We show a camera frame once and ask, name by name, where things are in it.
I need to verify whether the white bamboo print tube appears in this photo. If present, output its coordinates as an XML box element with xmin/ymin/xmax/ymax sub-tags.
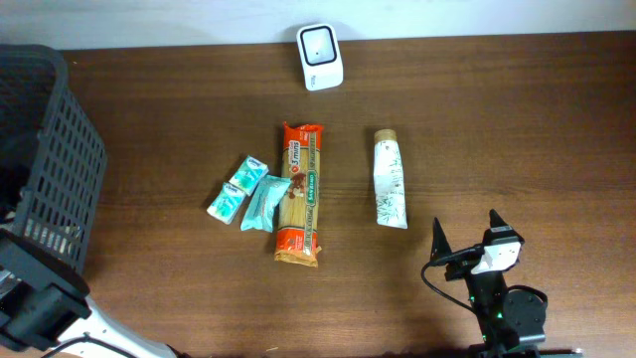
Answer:
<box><xmin>373</xmin><ymin>129</ymin><xmax>407</xmax><ymax>229</ymax></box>

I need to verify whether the orange spaghetti packet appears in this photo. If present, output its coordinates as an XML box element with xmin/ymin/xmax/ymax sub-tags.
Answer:
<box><xmin>274</xmin><ymin>123</ymin><xmax>324</xmax><ymax>268</ymax></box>

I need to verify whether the teal wet wipes pack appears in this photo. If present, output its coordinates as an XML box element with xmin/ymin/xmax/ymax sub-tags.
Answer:
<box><xmin>240</xmin><ymin>175</ymin><xmax>291</xmax><ymax>233</ymax></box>

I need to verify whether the teal tissue pack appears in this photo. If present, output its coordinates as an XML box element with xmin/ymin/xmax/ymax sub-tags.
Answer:
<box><xmin>230</xmin><ymin>156</ymin><xmax>268</xmax><ymax>196</ymax></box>
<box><xmin>207</xmin><ymin>183</ymin><xmax>246</xmax><ymax>225</ymax></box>

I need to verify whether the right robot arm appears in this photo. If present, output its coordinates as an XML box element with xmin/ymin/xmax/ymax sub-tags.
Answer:
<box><xmin>421</xmin><ymin>209</ymin><xmax>583</xmax><ymax>358</ymax></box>

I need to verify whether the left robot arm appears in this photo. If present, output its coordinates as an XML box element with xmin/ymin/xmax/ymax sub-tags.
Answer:
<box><xmin>1</xmin><ymin>230</ymin><xmax>182</xmax><ymax>358</ymax></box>

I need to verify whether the white barcode scanner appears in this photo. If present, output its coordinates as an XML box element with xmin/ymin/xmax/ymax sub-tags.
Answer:
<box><xmin>296</xmin><ymin>24</ymin><xmax>344</xmax><ymax>91</ymax></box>

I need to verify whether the grey plastic mesh basket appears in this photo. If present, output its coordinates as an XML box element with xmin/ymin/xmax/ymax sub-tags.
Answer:
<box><xmin>1</xmin><ymin>45</ymin><xmax>107</xmax><ymax>272</ymax></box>

